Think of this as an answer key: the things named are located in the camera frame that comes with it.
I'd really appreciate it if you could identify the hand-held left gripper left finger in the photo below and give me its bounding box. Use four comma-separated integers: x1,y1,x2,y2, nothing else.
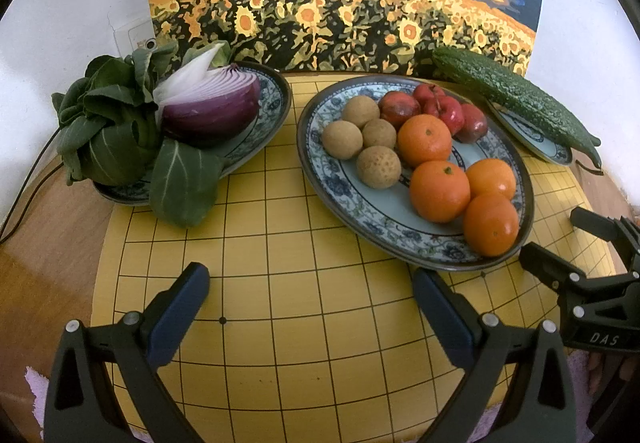
42,261,211,443

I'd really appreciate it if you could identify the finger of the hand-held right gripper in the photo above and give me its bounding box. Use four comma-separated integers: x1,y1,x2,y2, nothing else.
570,206,640,272
519,242,640,325

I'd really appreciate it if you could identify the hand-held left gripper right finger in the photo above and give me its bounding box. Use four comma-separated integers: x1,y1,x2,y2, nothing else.
412,268,577,443

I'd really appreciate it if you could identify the orange mandarin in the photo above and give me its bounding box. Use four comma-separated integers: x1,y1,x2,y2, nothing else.
462,193,520,258
465,158,517,201
409,160,471,224
397,114,453,168

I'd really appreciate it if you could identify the large blue white porcelain plate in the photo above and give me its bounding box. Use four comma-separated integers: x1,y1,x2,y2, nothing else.
296,74,536,271

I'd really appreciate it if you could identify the brown longan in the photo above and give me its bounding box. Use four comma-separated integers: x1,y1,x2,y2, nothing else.
356,146,403,189
342,96,381,129
361,118,398,150
321,120,364,160

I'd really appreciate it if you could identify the dark red apple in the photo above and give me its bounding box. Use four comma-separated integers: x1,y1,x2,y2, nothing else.
378,90,422,128

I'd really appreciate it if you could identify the person's right hand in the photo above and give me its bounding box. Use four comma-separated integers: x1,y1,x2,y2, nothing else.
585,350,640,397

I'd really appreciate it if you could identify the blue white plate under cucumbers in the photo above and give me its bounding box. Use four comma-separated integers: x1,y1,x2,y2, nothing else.
487,100,574,167

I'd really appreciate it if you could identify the yellow grid board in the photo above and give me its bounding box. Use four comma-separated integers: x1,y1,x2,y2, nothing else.
91,72,617,443

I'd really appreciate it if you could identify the small green bok choy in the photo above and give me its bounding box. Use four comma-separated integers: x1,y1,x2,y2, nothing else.
149,138,226,229

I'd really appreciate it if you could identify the purple fluffy rug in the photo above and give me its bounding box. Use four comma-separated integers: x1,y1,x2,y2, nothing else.
24,348,596,443

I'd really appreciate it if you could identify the halved purple onion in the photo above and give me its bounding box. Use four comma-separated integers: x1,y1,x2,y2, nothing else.
159,64,262,149

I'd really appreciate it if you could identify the blue white plate under vegetables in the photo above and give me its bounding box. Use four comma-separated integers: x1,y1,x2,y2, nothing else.
95,60,293,206

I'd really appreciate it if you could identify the thin black wall cable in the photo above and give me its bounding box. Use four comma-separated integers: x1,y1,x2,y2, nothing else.
0,126,68,244

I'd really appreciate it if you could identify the white wall socket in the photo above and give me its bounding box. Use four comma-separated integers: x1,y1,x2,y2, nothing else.
114,20,160,56

